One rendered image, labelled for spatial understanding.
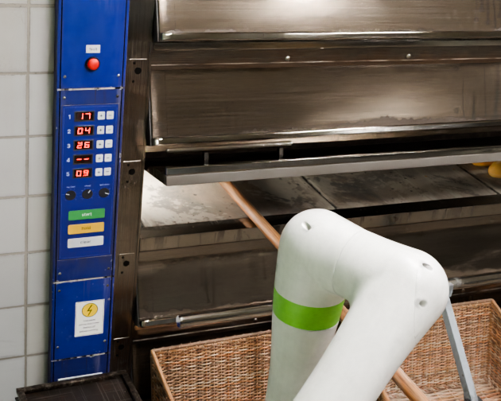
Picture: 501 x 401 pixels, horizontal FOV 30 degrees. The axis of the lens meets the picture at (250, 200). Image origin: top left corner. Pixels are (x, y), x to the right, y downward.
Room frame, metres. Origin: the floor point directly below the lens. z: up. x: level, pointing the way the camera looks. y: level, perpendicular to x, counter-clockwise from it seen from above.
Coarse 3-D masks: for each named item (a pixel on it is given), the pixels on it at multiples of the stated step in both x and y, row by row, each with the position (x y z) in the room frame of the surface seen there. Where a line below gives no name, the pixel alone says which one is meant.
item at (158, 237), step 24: (264, 216) 2.30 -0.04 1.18; (288, 216) 2.32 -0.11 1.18; (360, 216) 2.38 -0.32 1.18; (384, 216) 2.41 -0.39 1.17; (408, 216) 2.45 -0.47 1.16; (432, 216) 2.49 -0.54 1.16; (456, 216) 2.53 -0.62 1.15; (144, 240) 2.09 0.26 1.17; (168, 240) 2.12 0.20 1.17; (192, 240) 2.15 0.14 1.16; (216, 240) 2.18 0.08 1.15; (240, 240) 2.21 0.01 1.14
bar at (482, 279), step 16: (496, 272) 2.15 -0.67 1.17; (272, 304) 1.86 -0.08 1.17; (448, 304) 2.04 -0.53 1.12; (192, 320) 1.76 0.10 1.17; (208, 320) 1.77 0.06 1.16; (224, 320) 1.79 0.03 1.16; (448, 320) 2.02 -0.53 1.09; (448, 336) 2.01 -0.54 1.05; (464, 352) 1.97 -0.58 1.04; (464, 368) 1.93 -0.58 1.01; (464, 384) 1.91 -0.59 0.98; (464, 400) 1.91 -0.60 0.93; (480, 400) 1.89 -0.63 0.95
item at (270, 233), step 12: (228, 192) 2.40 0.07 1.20; (240, 192) 2.38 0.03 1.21; (240, 204) 2.32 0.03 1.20; (252, 216) 2.25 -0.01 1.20; (264, 228) 2.18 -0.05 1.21; (276, 240) 2.12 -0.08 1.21; (396, 372) 1.59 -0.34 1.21; (396, 384) 1.58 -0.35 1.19; (408, 384) 1.55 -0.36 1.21; (408, 396) 1.53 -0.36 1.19; (420, 396) 1.52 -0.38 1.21
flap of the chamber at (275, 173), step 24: (384, 144) 2.44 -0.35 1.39; (408, 144) 2.45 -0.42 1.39; (432, 144) 2.46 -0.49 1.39; (456, 144) 2.48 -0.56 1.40; (480, 144) 2.49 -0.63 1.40; (288, 168) 2.10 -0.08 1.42; (312, 168) 2.13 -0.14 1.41; (336, 168) 2.16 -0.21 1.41; (360, 168) 2.19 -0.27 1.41; (384, 168) 2.22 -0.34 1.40
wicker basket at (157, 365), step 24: (240, 336) 2.19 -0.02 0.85; (264, 336) 2.22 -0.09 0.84; (168, 360) 2.09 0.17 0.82; (192, 360) 2.11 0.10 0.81; (216, 360) 2.14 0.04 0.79; (240, 360) 2.18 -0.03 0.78; (264, 360) 2.21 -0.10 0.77; (168, 384) 2.07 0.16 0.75; (240, 384) 2.16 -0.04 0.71; (264, 384) 2.19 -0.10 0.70
